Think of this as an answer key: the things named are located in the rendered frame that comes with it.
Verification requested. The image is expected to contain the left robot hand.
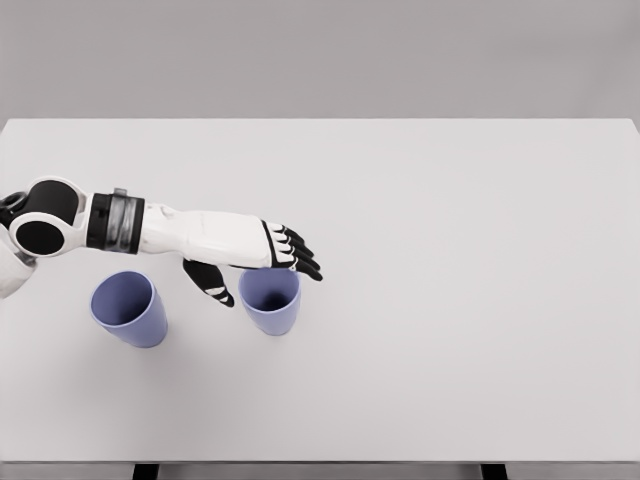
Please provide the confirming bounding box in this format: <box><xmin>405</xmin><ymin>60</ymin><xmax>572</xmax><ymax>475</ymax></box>
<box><xmin>180</xmin><ymin>209</ymin><xmax>324</xmax><ymax>310</ymax></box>

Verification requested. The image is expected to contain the lavender plastic cup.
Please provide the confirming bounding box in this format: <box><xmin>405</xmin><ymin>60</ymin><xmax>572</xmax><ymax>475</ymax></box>
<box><xmin>237</xmin><ymin>267</ymin><xmax>303</xmax><ymax>337</ymax></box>
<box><xmin>89</xmin><ymin>270</ymin><xmax>169</xmax><ymax>347</ymax></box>

